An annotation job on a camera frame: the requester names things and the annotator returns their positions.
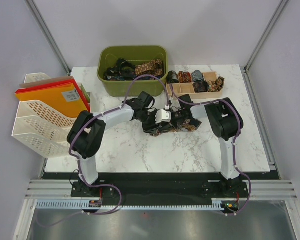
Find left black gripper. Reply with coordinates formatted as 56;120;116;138
137;110;162;135

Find brown cat pattern tie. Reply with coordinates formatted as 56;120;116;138
149;118;202;137

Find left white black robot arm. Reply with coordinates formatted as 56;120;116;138
67;91;155;197

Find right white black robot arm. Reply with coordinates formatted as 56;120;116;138
171;94;244;197

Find black ties in bin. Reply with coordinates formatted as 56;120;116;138
103;58;137;81

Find wooden compartment tray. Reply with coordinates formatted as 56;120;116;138
166;71;223;100

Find dark patterned rolled tie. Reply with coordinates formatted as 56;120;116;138
192;80;209;93

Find black rolled tie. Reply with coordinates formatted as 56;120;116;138
166;70;179;84

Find red patterned rolled tie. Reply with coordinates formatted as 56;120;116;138
178;71;193;84

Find grey blue rolled tie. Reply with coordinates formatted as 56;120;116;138
191;70;205;83

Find brown patterned loose tie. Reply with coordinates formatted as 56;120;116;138
207;76;225;92

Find brown patterned tie in bin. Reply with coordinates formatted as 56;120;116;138
134;58;164;77

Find olive green plastic bin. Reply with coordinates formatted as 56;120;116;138
97;45;168;97

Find red folder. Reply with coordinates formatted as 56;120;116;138
15;76;91;103

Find orange folder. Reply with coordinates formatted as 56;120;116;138
15;83;90;118

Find white plastic file rack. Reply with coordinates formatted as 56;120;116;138
12;73;91;159

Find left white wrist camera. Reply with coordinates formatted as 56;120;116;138
155;106;172;124

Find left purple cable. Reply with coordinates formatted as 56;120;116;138
36;74;171;227

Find purple cable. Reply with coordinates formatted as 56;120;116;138
168;84;253;217
36;74;171;227

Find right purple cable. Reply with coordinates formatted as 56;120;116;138
168;84;253;217

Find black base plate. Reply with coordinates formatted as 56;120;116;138
71;172;248;206

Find white slotted cable duct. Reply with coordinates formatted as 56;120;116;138
36;199;237;211

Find aluminium rail frame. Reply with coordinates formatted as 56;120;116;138
25;179;297;201

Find right aluminium corner post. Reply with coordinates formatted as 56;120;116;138
242;0;290;74

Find aluminium corner post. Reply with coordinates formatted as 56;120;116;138
25;0;72;76
242;0;290;74

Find left aluminium corner post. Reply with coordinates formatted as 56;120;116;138
25;0;72;76

